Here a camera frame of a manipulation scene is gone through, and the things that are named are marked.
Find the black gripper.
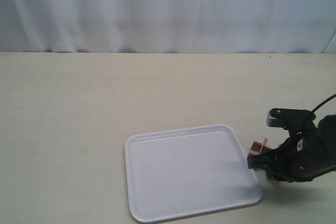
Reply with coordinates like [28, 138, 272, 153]
[247, 124, 335, 183]

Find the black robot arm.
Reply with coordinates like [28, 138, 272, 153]
[247, 115, 335, 183]

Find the white plastic tray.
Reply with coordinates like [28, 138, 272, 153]
[124, 124, 263, 223]

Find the white curtain backdrop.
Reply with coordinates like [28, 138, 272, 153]
[1, 0, 335, 53]

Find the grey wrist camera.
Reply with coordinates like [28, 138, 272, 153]
[266, 108, 316, 133]

